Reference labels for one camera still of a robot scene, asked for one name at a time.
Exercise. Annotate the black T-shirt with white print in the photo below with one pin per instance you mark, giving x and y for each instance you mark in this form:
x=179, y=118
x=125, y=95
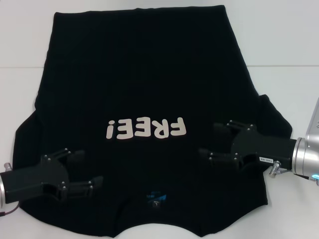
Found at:
x=149, y=74

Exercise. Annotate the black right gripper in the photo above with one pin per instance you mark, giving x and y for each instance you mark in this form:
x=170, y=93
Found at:
x=264, y=147

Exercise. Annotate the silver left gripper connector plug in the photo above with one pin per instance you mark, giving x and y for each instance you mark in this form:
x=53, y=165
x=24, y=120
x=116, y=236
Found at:
x=7, y=166

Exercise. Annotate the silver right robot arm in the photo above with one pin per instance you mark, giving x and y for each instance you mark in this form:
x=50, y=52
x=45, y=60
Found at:
x=302, y=154

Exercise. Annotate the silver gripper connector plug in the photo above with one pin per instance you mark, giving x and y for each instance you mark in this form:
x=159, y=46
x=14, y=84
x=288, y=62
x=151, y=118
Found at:
x=7, y=166
x=274, y=170

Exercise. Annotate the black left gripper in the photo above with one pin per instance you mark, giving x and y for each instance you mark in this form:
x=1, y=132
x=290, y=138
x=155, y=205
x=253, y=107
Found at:
x=30, y=179

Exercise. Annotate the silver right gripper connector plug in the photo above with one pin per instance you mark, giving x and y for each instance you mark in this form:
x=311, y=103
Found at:
x=274, y=170

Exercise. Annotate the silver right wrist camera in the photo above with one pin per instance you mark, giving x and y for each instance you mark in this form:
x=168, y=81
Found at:
x=314, y=124

